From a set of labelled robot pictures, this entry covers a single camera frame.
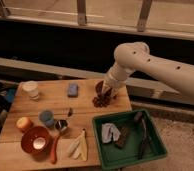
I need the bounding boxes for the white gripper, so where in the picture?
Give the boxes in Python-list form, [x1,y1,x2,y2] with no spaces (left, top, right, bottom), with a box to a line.
[101,63,132,96]

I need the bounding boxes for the dark grape bunch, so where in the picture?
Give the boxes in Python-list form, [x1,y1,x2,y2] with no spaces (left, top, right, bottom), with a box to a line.
[92,91,115,107]

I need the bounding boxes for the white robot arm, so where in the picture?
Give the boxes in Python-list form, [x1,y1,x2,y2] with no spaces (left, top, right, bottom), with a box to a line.
[101,42,194,100]

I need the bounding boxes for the green plastic tray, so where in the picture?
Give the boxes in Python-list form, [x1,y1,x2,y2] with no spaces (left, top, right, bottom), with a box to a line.
[92,109,167,170]

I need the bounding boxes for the purple bowl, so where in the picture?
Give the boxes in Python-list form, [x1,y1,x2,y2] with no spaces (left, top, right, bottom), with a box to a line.
[95,81,104,97]

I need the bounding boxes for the blue sponge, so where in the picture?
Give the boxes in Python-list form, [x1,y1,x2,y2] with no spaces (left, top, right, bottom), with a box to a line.
[67,83,78,97]

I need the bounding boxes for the white cloth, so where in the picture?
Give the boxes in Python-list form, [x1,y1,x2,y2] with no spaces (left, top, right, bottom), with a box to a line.
[101,123,121,143]

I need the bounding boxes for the small metal cup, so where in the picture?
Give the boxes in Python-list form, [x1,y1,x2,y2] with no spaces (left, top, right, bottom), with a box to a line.
[55,119,68,133]

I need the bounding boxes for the blue cup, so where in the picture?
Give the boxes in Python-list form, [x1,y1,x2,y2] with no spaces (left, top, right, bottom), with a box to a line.
[39,110,54,127]

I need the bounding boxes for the peeled banana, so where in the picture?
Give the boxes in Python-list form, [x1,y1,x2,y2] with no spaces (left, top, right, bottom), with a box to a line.
[67,130,88,161]

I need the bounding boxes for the orange carrot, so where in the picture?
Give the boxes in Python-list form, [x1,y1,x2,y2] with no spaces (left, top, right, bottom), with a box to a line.
[50,134,61,164]

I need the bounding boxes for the orange bowl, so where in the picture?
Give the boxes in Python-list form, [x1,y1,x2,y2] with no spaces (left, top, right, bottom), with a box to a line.
[21,126,51,155]

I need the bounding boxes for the orange fruit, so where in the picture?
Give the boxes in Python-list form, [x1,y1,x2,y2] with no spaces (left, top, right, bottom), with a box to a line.
[16,117,33,132]

